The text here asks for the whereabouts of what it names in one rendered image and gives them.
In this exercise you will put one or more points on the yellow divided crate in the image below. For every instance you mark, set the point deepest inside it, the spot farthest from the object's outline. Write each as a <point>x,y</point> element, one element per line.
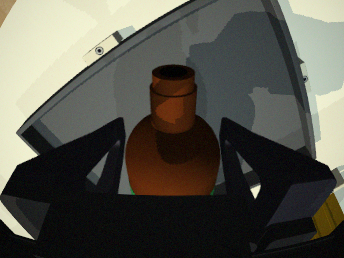
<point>328,217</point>

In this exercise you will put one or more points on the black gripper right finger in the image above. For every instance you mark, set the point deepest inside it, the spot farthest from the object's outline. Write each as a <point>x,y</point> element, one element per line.
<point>293,186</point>

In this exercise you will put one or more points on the brown glass bottle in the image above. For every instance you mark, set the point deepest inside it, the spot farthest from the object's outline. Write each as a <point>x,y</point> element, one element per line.
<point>173,151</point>

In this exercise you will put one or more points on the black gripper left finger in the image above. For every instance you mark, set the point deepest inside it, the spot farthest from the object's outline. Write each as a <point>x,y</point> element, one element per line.
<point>67,166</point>

